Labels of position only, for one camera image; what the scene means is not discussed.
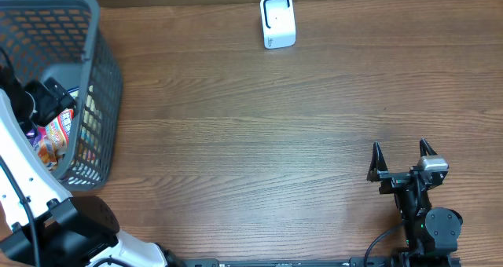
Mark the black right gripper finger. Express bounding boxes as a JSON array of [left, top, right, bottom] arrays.
[[419, 138, 437, 157], [367, 141, 388, 180]]

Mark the yellow snack chip bag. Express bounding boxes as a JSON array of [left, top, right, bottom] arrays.
[[35, 109, 74, 170]]

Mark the pink purple pad pack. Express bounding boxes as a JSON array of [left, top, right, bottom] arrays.
[[26, 127, 46, 148]]

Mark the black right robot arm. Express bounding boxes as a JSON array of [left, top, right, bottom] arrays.
[[362, 139, 463, 266]]

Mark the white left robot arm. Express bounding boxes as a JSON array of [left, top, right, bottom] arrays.
[[1, 79, 168, 266]]

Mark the white barcode scanner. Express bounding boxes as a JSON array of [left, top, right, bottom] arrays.
[[259, 0, 296, 49]]

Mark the grey plastic mesh basket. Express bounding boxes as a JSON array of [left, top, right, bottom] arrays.
[[1, 0, 123, 191]]

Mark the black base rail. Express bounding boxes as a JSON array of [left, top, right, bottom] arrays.
[[168, 256, 463, 267]]

